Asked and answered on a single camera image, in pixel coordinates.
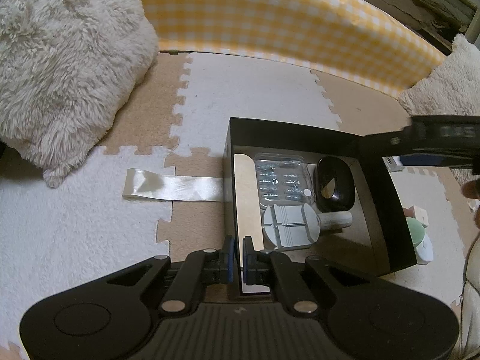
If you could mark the yellow checkered bed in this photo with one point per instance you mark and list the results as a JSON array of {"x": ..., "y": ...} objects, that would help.
[{"x": 281, "y": 18}]

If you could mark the white satin ribbon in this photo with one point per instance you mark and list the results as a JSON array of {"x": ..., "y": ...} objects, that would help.
[{"x": 176, "y": 187}]

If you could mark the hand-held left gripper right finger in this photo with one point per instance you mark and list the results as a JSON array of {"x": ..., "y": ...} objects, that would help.
[{"x": 245, "y": 266}]

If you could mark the green and white bottle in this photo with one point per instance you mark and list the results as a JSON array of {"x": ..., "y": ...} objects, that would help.
[{"x": 425, "y": 251}]

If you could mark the person's right hand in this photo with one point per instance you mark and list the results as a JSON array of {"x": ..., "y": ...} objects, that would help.
[{"x": 473, "y": 191}]

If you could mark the black cardboard box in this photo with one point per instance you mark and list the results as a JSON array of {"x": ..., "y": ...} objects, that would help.
[{"x": 390, "y": 210}]

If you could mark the clear plastic screw case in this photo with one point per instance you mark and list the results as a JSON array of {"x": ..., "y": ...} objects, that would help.
[{"x": 283, "y": 178}]

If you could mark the glossy black case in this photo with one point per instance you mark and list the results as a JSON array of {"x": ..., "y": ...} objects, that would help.
[{"x": 333, "y": 183}]

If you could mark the small white wooden block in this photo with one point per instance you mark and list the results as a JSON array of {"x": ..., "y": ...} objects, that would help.
[{"x": 419, "y": 214}]

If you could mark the grey watch link remover tool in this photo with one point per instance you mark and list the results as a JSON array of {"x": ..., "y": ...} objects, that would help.
[{"x": 288, "y": 227}]

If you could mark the fluffy white cushion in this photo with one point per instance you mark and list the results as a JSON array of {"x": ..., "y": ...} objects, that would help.
[
  {"x": 63, "y": 63},
  {"x": 442, "y": 86}
]

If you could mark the light grey cloth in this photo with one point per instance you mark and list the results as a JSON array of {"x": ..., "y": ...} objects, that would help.
[{"x": 473, "y": 326}]

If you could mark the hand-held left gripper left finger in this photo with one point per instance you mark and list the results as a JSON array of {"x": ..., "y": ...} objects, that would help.
[{"x": 231, "y": 262}]

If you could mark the green round compact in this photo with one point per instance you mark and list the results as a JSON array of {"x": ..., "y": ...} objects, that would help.
[{"x": 415, "y": 228}]

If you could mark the foam puzzle mat tiles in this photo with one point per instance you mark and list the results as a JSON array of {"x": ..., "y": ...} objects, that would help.
[{"x": 93, "y": 240}]

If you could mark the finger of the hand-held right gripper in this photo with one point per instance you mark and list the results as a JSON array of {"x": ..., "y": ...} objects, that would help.
[{"x": 388, "y": 141}]

